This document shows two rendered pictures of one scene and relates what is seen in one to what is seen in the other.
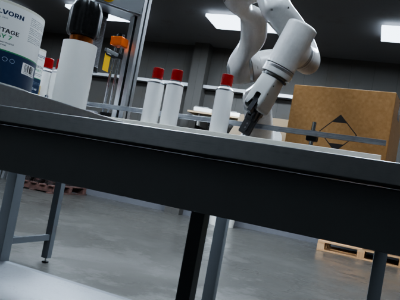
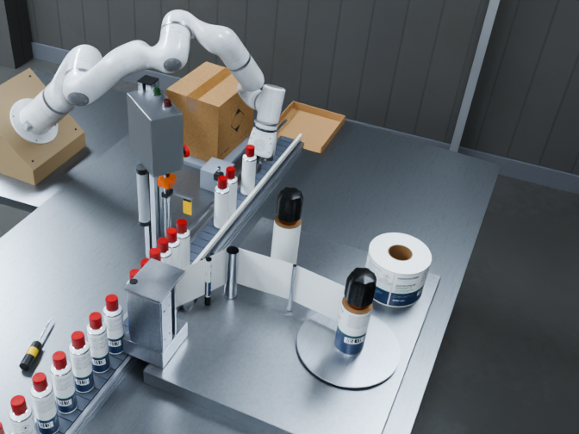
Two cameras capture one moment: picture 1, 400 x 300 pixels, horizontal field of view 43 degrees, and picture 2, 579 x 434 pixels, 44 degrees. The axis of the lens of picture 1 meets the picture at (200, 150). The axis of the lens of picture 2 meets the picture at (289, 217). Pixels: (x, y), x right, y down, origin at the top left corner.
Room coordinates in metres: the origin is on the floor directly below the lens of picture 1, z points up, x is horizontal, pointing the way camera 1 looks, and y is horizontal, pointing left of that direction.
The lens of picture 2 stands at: (1.46, 2.13, 2.47)
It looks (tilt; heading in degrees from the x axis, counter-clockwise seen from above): 38 degrees down; 265
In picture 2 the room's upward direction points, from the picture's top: 6 degrees clockwise
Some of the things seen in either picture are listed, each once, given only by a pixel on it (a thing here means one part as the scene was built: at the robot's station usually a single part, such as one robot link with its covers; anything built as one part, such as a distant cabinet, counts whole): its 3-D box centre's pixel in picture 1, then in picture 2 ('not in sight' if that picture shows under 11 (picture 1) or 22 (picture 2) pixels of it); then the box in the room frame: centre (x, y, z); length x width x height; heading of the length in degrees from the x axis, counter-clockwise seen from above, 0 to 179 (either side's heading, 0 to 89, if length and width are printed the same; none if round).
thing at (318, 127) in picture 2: not in sight; (306, 126); (1.18, -0.60, 0.85); 0.30 x 0.26 x 0.04; 66
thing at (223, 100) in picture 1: (221, 110); (248, 170); (1.43, -0.04, 0.98); 0.05 x 0.05 x 0.20
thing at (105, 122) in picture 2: not in sight; (65, 140); (2.20, -0.43, 0.81); 0.90 x 0.90 x 0.04; 70
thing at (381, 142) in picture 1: (195, 118); (227, 185); (1.50, 0.03, 0.96); 1.07 x 0.01 x 0.01; 66
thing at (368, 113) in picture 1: (343, 138); (211, 112); (1.59, -0.44, 0.99); 0.30 x 0.24 x 0.27; 63
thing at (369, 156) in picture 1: (181, 130); (245, 202); (1.43, 0.06, 0.91); 1.07 x 0.01 x 0.02; 66
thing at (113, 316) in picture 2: not in sight; (114, 324); (1.79, 0.75, 0.98); 0.05 x 0.05 x 0.20
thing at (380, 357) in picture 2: not in sight; (348, 346); (1.11, 0.71, 0.89); 0.31 x 0.31 x 0.01
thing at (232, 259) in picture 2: not in sight; (231, 272); (1.47, 0.51, 0.97); 0.05 x 0.05 x 0.19
